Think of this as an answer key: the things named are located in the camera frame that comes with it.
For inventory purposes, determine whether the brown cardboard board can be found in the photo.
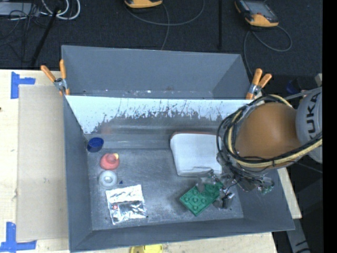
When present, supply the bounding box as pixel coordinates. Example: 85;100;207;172
16;85;70;242

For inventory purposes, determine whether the dark green flat block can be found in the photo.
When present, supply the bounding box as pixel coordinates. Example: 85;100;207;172
179;181;224;217

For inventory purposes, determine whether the white box with orange edge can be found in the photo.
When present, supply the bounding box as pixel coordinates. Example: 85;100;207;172
170;131;224;178

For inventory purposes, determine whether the black cylinder on white bracket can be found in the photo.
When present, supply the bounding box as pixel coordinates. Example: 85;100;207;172
222;191;236;208

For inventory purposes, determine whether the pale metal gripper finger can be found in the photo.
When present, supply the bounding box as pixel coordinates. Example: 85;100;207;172
197;169;215;192
212;192;224;209

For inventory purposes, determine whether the grey metal bin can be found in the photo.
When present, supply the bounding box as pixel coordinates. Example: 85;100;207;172
61;45;296;252

